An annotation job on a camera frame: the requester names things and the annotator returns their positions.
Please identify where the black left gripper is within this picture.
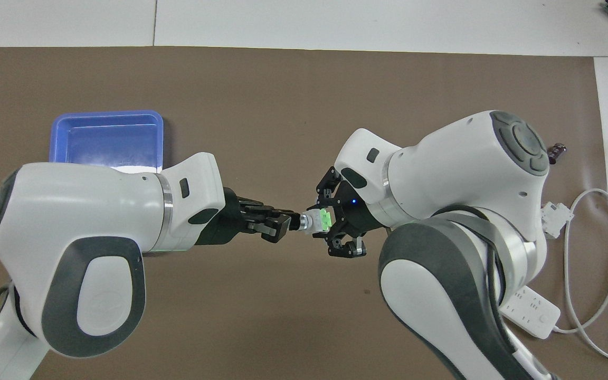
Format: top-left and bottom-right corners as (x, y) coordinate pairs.
(196, 187), (293, 247)

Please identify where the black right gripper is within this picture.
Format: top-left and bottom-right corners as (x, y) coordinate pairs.
(315, 166), (389, 258)

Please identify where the green white push-button switch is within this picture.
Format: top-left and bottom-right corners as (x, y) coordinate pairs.
(289, 207), (334, 234)

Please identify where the brown paper mat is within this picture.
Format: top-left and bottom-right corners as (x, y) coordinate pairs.
(0, 46), (608, 380)

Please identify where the blue plastic tray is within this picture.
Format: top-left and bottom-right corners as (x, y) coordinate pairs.
(50, 110), (165, 175)

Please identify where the white power strip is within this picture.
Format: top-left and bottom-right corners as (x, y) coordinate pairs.
(499, 285), (562, 339)

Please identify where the white red circuit breaker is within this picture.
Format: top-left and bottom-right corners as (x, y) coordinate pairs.
(540, 202), (575, 241)

